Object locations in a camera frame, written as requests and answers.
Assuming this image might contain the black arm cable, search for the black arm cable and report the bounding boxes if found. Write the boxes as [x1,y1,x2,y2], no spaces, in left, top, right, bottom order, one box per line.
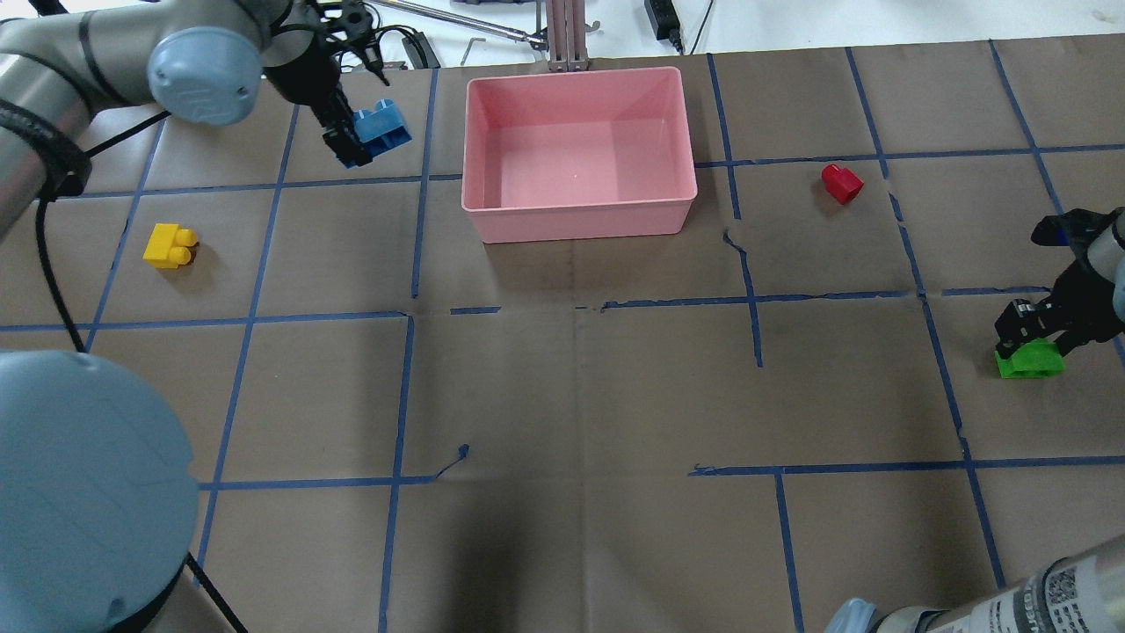
[33,110,172,354]

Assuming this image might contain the green toy block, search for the green toy block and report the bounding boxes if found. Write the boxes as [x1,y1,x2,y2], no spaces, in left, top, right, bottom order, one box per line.
[993,340,1067,380]

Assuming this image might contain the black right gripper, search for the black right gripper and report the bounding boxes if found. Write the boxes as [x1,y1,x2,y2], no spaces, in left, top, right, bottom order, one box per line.
[995,207,1122,355]

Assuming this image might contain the red toy block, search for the red toy block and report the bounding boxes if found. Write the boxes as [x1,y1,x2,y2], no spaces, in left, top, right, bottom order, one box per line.
[820,164,865,205]

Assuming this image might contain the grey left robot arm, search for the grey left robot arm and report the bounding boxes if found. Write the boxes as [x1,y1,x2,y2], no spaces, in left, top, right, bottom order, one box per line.
[1,1,385,234]

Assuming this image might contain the yellow toy block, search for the yellow toy block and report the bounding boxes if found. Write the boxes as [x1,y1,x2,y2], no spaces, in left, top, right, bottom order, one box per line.
[143,221,200,270]

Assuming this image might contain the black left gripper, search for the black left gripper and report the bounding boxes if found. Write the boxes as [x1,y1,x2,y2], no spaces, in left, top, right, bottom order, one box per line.
[264,1,388,168]

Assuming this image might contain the blue toy block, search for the blue toy block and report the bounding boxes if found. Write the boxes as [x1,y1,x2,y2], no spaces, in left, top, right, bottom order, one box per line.
[340,98,413,168]

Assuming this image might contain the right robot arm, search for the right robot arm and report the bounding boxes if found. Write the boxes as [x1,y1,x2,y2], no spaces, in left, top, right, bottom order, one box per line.
[828,208,1124,632]

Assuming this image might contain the pink plastic box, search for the pink plastic box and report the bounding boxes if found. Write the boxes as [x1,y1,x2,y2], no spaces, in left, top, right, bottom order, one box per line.
[461,67,698,244]

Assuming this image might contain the pink metal stand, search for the pink metal stand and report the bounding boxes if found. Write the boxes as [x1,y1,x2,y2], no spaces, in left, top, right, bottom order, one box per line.
[546,0,590,72]

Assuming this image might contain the black power adapter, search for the black power adapter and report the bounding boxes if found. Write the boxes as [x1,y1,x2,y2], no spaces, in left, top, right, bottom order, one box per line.
[642,0,686,55]

